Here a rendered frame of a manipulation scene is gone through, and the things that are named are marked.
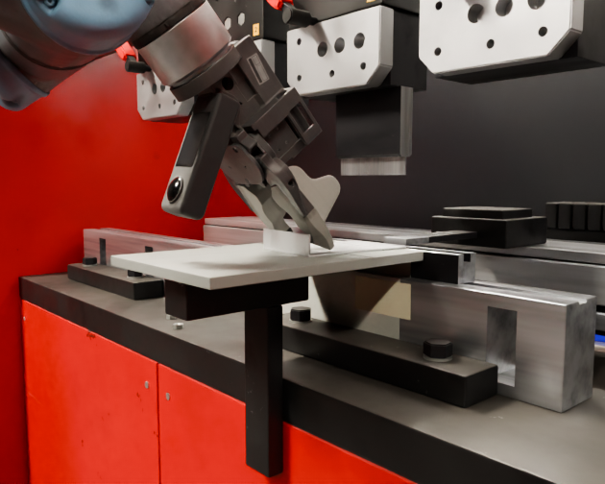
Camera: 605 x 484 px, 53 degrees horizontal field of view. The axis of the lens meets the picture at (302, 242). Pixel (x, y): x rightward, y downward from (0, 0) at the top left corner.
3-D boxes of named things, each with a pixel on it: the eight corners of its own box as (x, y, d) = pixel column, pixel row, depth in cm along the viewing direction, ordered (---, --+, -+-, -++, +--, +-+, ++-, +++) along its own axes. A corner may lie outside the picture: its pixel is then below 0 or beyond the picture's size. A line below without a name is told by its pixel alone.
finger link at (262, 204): (323, 214, 68) (292, 151, 63) (289, 251, 66) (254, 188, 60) (304, 208, 71) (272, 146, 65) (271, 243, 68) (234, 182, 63)
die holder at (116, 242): (84, 273, 131) (83, 229, 130) (110, 270, 135) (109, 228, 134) (211, 310, 93) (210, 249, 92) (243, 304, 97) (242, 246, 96)
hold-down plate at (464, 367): (257, 341, 76) (256, 317, 75) (290, 334, 79) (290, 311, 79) (465, 409, 53) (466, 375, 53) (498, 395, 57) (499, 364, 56)
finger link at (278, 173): (322, 205, 57) (258, 132, 55) (311, 215, 56) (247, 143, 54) (301, 211, 61) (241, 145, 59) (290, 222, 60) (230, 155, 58)
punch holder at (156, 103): (137, 120, 104) (134, 21, 103) (181, 124, 110) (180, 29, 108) (181, 113, 93) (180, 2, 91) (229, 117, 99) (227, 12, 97)
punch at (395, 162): (335, 175, 74) (335, 95, 73) (347, 175, 75) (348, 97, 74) (399, 175, 66) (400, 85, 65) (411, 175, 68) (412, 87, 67)
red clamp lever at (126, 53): (108, 32, 101) (130, 63, 96) (132, 36, 104) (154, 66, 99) (106, 41, 102) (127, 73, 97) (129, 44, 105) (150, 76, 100)
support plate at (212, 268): (110, 265, 60) (109, 255, 60) (308, 246, 77) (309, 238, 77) (209, 290, 47) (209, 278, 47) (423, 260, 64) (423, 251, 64)
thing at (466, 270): (322, 263, 76) (322, 239, 76) (339, 261, 78) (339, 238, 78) (457, 284, 61) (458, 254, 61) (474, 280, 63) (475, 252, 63)
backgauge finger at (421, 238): (357, 250, 78) (358, 210, 77) (473, 237, 95) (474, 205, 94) (435, 259, 69) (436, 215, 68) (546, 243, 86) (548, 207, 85)
